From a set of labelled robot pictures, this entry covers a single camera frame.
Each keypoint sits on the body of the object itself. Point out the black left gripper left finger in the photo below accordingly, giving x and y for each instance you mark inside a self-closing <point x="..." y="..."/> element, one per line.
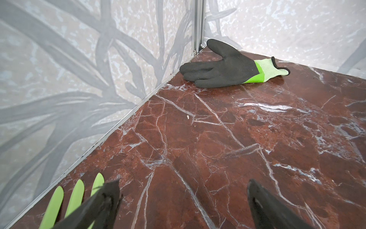
<point x="100" y="210"/>

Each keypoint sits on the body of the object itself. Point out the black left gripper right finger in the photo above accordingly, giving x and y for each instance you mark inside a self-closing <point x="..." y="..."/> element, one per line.
<point x="268" y="212"/>

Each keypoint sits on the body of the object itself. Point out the black green work glove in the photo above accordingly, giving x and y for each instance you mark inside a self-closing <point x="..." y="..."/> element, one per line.
<point x="234" y="68"/>

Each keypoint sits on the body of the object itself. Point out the green rake wooden handle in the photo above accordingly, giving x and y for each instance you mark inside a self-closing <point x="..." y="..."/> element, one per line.
<point x="55" y="203"/>

